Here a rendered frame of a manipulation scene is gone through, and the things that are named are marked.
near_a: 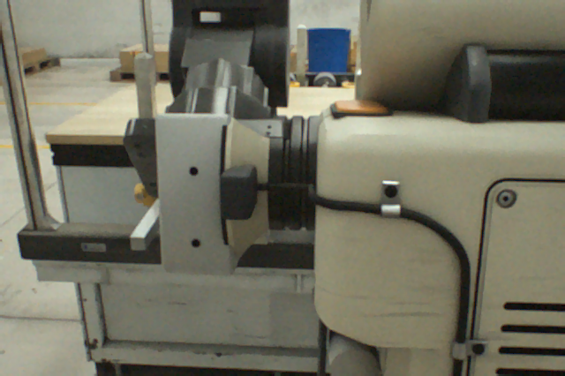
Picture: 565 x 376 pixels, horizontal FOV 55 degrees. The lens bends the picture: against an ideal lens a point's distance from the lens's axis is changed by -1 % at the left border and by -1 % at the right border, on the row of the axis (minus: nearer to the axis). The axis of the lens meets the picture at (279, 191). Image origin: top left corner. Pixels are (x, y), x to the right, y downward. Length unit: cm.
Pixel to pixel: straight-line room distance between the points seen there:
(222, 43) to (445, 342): 28
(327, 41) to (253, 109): 624
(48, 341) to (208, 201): 201
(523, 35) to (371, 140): 10
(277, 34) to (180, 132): 16
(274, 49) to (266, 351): 147
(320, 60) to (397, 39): 638
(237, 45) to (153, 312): 148
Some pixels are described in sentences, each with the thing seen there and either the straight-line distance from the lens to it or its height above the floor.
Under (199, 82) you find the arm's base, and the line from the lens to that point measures 43.
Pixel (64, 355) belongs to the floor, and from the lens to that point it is 225.
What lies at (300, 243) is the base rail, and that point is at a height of 70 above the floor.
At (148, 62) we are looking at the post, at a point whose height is 113.
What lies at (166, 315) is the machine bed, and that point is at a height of 28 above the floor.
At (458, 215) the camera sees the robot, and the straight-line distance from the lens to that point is 30.
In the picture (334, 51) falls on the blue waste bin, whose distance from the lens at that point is 668.
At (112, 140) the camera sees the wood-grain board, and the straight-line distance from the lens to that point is 159.
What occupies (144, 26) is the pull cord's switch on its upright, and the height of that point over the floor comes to 112.
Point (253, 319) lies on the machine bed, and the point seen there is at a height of 28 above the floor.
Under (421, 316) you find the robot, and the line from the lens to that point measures 32.
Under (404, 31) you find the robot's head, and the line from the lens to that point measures 32.
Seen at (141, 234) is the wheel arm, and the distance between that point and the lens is 115.
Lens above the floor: 131
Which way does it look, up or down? 22 degrees down
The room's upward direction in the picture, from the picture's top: straight up
